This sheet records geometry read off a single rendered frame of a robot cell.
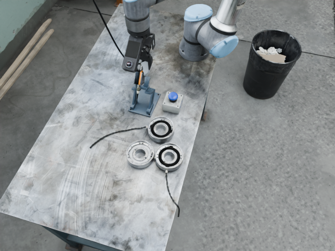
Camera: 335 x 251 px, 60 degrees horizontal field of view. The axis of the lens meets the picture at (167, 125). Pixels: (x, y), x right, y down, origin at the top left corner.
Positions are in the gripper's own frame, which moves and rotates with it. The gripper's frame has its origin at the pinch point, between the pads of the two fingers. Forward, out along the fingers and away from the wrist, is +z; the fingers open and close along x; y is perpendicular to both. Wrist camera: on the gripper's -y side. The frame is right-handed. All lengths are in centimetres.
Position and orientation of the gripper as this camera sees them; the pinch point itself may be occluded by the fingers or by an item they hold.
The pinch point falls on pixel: (140, 74)
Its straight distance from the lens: 108.9
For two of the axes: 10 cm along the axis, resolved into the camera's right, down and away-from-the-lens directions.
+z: 0.0, 5.4, 8.4
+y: 3.2, -8.0, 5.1
